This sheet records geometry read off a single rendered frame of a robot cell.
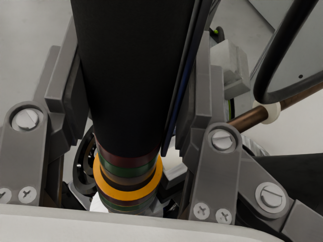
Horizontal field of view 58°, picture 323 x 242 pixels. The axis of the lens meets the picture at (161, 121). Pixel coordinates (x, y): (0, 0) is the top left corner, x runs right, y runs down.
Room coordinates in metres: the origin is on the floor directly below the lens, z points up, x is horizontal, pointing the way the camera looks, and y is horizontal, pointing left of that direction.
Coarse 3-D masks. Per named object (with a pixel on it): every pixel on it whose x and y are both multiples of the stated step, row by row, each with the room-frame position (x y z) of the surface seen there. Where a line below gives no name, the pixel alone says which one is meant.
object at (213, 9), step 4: (216, 0) 0.32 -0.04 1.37; (220, 0) 0.33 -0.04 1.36; (212, 4) 0.34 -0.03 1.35; (216, 4) 0.32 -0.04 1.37; (212, 8) 0.31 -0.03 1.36; (216, 8) 0.38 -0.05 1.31; (212, 12) 0.33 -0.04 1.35; (208, 16) 0.31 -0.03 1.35; (212, 16) 0.39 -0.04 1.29; (208, 20) 0.33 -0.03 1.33; (208, 24) 0.37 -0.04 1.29; (208, 28) 0.40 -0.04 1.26
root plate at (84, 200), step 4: (72, 180) 0.14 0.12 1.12; (68, 184) 0.14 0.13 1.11; (72, 184) 0.14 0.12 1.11; (72, 188) 0.13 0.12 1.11; (72, 192) 0.13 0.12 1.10; (76, 192) 0.13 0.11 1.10; (76, 196) 0.12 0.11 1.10; (80, 196) 0.12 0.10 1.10; (84, 196) 0.12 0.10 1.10; (80, 200) 0.12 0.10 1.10; (84, 200) 0.12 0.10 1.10; (88, 200) 0.12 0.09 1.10; (84, 204) 0.11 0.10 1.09; (88, 204) 0.11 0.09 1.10; (88, 208) 0.11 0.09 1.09
